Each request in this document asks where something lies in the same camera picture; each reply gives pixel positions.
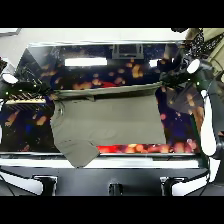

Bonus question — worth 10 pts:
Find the grey T-shirt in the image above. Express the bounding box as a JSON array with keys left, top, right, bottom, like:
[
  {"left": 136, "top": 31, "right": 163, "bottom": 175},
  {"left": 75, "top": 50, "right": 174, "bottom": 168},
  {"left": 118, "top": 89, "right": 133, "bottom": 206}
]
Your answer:
[{"left": 49, "top": 87, "right": 168, "bottom": 169}]

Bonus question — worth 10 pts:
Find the black white patterned garment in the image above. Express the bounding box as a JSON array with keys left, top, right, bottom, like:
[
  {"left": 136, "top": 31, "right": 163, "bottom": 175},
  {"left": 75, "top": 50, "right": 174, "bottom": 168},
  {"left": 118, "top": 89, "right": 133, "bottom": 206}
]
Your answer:
[{"left": 185, "top": 29, "right": 224, "bottom": 60}]

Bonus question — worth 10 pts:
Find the silver frame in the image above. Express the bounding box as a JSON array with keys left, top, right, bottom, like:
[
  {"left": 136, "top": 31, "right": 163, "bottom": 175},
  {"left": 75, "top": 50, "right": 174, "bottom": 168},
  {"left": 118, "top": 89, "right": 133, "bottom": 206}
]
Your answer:
[{"left": 0, "top": 151, "right": 224, "bottom": 197}]

